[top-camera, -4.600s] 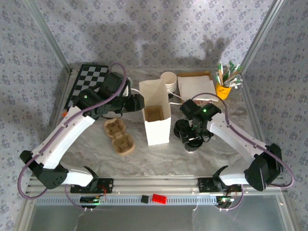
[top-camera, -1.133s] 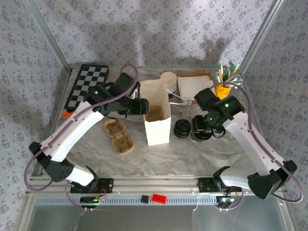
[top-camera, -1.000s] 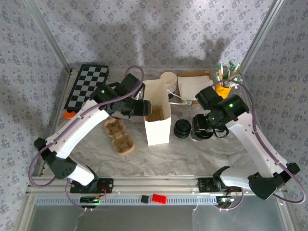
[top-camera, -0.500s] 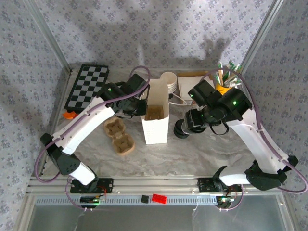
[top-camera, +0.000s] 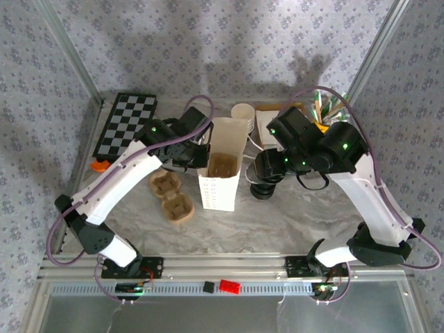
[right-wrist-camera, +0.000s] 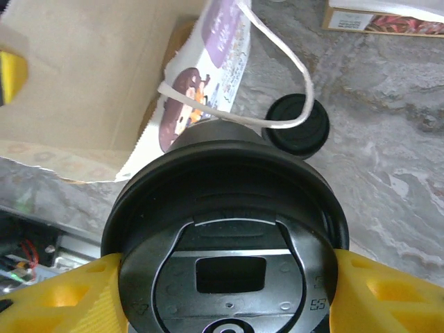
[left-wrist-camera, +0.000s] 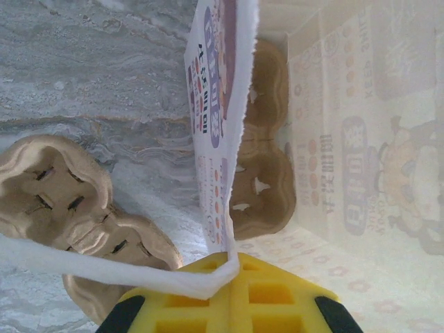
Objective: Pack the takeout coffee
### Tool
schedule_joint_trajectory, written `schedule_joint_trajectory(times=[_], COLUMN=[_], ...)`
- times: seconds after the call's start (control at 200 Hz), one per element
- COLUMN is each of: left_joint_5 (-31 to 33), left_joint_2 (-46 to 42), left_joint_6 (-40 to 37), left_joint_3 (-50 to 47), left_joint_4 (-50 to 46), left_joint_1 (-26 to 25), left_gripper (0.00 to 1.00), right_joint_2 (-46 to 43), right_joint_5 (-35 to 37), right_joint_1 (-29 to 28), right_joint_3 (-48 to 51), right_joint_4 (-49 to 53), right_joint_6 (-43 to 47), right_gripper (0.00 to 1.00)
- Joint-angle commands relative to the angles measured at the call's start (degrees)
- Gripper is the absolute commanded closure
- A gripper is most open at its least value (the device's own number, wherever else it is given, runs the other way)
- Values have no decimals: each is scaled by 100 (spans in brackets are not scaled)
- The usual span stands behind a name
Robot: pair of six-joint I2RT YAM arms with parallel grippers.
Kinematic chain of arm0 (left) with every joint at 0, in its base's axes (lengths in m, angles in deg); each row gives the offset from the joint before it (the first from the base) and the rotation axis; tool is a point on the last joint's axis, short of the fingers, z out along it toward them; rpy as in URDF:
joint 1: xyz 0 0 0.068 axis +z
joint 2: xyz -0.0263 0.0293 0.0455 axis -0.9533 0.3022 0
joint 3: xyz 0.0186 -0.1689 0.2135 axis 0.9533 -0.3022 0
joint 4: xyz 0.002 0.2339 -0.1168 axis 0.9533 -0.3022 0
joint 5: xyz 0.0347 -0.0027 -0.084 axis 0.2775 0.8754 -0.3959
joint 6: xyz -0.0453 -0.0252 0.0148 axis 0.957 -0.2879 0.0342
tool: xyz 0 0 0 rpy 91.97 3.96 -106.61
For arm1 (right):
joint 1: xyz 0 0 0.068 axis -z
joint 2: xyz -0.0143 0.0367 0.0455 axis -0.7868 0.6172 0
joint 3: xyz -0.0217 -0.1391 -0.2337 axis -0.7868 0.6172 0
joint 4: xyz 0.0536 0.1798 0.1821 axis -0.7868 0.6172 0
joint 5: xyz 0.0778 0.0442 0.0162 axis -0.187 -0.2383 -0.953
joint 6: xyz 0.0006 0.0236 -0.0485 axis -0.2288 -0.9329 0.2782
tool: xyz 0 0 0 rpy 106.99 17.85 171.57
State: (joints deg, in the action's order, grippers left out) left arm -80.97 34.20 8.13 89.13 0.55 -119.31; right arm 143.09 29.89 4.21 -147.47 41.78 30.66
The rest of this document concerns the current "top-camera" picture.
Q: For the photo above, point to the white paper takeout bag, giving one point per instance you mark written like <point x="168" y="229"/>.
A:
<point x="220" y="194"/>

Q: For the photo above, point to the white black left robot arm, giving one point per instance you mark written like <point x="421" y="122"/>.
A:
<point x="114" y="180"/>

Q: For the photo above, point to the yellow paper cup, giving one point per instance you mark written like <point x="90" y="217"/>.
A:
<point x="320" y="127"/>

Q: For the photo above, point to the green white wrapped stirrer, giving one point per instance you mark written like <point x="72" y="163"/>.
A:
<point x="329" y="104"/>
<point x="341" y="112"/>
<point x="317" y="104"/>
<point x="338" y="105"/>

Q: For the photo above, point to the box of white napkins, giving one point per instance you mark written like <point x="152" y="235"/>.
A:
<point x="263" y="130"/>

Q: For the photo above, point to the cardboard napkin box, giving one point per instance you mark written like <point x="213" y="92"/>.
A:
<point x="274" y="105"/>

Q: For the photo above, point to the black plastic cup lid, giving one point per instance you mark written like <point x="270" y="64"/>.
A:
<point x="263" y="185"/>
<point x="261" y="196"/>

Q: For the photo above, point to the black grey chessboard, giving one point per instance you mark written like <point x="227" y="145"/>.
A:
<point x="121" y="121"/>

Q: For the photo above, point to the orange plastic block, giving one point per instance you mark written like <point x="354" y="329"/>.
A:
<point x="98" y="166"/>

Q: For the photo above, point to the small black cube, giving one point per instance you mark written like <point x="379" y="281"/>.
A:
<point x="208" y="287"/>

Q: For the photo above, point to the red toy brick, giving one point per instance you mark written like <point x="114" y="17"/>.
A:
<point x="229" y="287"/>

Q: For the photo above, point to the aluminium mounting rail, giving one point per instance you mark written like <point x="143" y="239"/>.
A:
<point x="222" y="265"/>

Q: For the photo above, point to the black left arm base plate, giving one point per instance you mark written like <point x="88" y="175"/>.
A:
<point x="157" y="267"/>

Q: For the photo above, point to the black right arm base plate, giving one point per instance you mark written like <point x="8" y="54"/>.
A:
<point x="295" y="267"/>

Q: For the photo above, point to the aluminium frame post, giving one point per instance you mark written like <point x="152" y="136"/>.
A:
<point x="71" y="48"/>
<point x="378" y="48"/>

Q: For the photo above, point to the grey metal base plate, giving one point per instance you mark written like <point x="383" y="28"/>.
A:
<point x="222" y="315"/>

